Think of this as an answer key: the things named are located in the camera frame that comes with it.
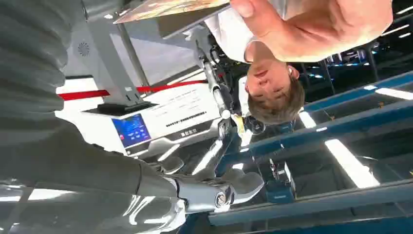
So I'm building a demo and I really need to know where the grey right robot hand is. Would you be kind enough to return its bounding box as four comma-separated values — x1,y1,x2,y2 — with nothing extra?
0,117,265,234

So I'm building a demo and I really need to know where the person's right hand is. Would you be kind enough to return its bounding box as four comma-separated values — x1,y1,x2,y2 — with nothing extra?
229,0,394,63

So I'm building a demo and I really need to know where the red barrier belt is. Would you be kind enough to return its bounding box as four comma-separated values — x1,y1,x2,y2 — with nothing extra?
58,79,209,101

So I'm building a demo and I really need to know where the person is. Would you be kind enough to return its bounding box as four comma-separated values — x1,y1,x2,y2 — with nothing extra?
205,0,305,126

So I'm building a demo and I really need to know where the silver kiosk stand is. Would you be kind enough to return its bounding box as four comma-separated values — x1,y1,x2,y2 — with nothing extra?
63,18,159,117

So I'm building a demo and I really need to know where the white machine with blue screen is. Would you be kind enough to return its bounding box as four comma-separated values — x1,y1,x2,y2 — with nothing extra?
80,82,226,159

